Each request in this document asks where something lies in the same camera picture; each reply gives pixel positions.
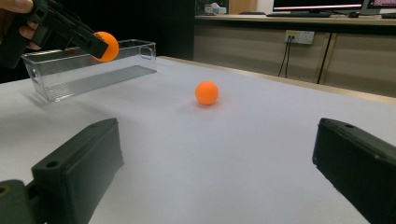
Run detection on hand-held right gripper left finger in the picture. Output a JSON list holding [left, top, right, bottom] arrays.
[[31, 117, 125, 224]]

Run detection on beige counter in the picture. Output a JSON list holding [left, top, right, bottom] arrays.
[[193, 13, 396, 98]]

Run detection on black monitor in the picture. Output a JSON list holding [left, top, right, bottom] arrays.
[[273, 0, 365, 12], [367, 0, 396, 10]]

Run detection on white desk items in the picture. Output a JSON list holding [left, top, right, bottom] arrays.
[[204, 2, 228, 16]]

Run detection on black keyboard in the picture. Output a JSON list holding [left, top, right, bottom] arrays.
[[265, 11, 332, 19]]

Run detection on orange ping-pong ball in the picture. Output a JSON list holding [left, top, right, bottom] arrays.
[[194, 80, 219, 106], [92, 31, 120, 63]]

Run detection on white table board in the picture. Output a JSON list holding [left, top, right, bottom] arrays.
[[0, 55, 396, 224]]

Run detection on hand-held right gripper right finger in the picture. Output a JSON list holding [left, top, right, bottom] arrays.
[[312, 118, 396, 224]]

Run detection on white wall socket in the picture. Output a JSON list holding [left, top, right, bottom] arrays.
[[284, 29, 316, 45]]

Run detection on black power cable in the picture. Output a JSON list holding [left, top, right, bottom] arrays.
[[277, 36, 292, 77], [284, 36, 296, 78]]

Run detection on clear plastic box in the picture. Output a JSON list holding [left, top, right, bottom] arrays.
[[21, 38, 158, 103]]

